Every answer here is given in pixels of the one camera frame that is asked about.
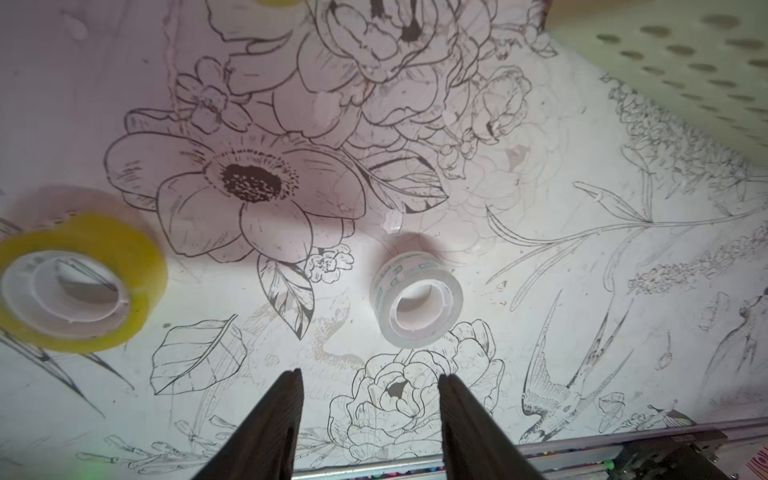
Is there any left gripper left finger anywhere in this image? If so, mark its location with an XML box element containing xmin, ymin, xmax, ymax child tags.
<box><xmin>194</xmin><ymin>369</ymin><xmax>304</xmax><ymax>480</ymax></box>

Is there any light green plastic storage basket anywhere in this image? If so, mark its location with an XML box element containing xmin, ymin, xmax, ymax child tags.
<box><xmin>545</xmin><ymin>1</ymin><xmax>767</xmax><ymax>166</ymax></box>

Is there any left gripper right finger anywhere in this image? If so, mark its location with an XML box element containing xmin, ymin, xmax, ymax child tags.
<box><xmin>438</xmin><ymin>375</ymin><xmax>544</xmax><ymax>480</ymax></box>

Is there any yellow tape roll left pair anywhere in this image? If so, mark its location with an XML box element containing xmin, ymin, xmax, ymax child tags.
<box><xmin>256</xmin><ymin>0</ymin><xmax>304</xmax><ymax>8</ymax></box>

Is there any small clear tape roll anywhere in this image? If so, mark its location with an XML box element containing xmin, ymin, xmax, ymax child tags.
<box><xmin>369</xmin><ymin>251</ymin><xmax>464</xmax><ymax>348</ymax></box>

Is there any yellow tape roll lower left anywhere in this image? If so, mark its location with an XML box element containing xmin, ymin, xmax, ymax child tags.
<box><xmin>1</xmin><ymin>214</ymin><xmax>168</xmax><ymax>353</ymax></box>

